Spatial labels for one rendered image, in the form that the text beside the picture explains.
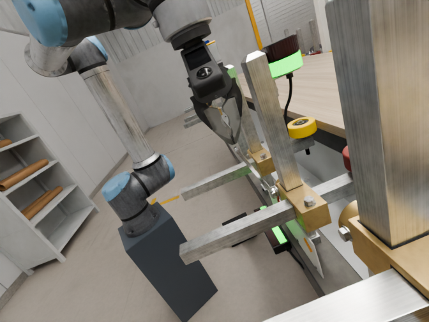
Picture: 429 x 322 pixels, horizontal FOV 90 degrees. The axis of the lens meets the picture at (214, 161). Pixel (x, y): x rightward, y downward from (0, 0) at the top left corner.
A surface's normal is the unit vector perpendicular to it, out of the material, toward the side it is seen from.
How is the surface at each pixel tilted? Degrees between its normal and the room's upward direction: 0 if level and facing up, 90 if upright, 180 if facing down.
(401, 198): 90
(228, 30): 90
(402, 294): 0
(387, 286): 0
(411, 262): 0
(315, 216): 90
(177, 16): 90
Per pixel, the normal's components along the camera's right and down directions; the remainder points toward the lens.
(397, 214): 0.13, 0.36
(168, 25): -0.47, 0.54
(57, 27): 0.66, 0.69
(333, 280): -0.38, -0.84
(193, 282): 0.52, 0.14
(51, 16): 0.68, 0.46
